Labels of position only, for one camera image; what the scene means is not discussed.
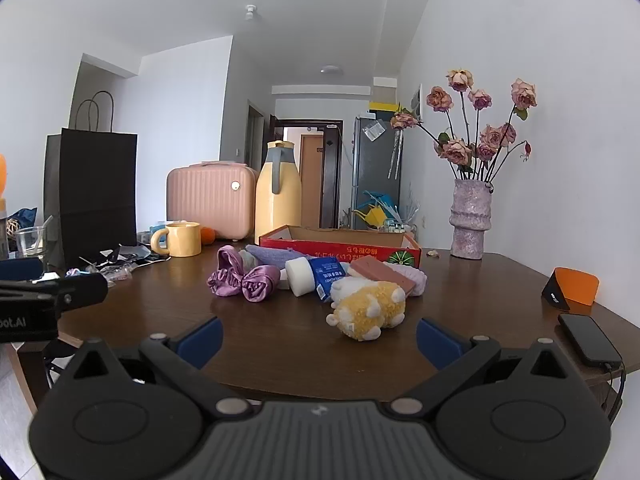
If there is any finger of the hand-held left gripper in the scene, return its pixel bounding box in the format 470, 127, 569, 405
0, 258, 44, 282
0, 274, 109, 311

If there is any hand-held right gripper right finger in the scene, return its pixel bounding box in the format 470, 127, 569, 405
390, 317, 581, 417

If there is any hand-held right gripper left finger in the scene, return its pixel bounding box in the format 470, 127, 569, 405
55, 316, 251, 418

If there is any lilac fluffy cloth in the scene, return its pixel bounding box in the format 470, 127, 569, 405
390, 265, 428, 297

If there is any purple satin scrunchie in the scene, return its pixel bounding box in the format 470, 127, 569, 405
241, 265, 282, 303
207, 245, 251, 298

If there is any yellow and white plush toy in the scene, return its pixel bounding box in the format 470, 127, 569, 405
326, 276, 407, 342

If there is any pink sponge block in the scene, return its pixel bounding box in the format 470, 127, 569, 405
349, 255, 417, 296

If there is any lavender ribbed towel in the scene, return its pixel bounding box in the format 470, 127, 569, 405
244, 244, 301, 267

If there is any red cardboard box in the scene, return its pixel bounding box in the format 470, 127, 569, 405
259, 225, 422, 271

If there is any blue tissue pack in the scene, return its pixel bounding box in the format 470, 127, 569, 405
307, 256, 351, 303

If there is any clear plastic cup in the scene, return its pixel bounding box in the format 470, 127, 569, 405
14, 226, 48, 266

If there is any pile of printed small packets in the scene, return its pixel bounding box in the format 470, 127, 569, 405
65, 265, 133, 288

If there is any dark blue cloth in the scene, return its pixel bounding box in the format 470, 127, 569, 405
7, 207, 38, 233

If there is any black and white packaging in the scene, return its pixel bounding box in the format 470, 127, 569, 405
80, 245, 171, 273

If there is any black monitor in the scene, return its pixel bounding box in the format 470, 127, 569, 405
42, 91, 138, 271

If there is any yellow mug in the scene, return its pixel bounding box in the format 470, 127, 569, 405
150, 221, 202, 258

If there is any mottled lilac vase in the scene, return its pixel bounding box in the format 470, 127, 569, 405
449, 178, 493, 261

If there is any pink ribbed suitcase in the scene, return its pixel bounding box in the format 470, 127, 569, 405
166, 161, 261, 241

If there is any pile of household clutter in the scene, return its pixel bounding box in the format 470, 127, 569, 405
347, 190, 418, 233

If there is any orange and black box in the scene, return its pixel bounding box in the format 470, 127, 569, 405
541, 266, 600, 311

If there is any black phone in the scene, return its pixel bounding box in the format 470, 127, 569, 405
557, 312, 623, 367

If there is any yellow thermos jug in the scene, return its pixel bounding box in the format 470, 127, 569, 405
255, 140, 302, 246

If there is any grey refrigerator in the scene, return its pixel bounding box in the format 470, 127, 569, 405
351, 116, 402, 226

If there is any transparent folded umbrella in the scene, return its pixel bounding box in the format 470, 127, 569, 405
387, 130, 402, 181

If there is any brown door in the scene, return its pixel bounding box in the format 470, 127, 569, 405
300, 134, 323, 228

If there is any dried pink rose bouquet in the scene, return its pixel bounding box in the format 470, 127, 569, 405
390, 67, 538, 183

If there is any yellow and black box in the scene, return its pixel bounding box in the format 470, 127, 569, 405
369, 101, 401, 121

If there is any black phone cable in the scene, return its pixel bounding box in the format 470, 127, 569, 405
602, 362, 626, 421

